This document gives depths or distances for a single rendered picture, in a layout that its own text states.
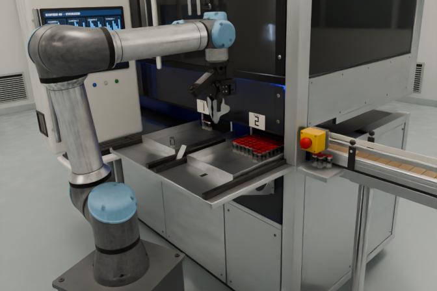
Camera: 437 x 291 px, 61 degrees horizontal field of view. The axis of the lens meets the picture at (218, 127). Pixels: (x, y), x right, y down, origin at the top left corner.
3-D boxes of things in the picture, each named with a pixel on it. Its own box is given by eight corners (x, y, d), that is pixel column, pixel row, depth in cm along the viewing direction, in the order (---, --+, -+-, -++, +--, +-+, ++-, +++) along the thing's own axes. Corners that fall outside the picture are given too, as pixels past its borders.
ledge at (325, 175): (318, 161, 148) (318, 157, 148) (348, 171, 139) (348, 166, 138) (296, 172, 140) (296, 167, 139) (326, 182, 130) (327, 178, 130)
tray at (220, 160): (248, 141, 168) (248, 134, 167) (294, 156, 149) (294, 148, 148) (187, 163, 147) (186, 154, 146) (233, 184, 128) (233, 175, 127)
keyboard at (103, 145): (136, 136, 203) (136, 132, 202) (150, 142, 193) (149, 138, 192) (62, 156, 179) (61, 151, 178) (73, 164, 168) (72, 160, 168)
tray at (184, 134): (200, 125, 192) (199, 119, 191) (235, 137, 174) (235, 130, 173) (142, 142, 171) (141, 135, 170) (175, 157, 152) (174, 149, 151)
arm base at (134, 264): (123, 294, 93) (119, 260, 90) (80, 276, 100) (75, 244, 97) (160, 258, 105) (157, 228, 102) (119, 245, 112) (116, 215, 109)
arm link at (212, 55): (212, 49, 117) (199, 47, 123) (213, 63, 118) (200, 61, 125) (232, 47, 120) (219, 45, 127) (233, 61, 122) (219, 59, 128)
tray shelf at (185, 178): (194, 126, 196) (194, 123, 196) (304, 164, 146) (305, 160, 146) (109, 151, 167) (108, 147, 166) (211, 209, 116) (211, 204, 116)
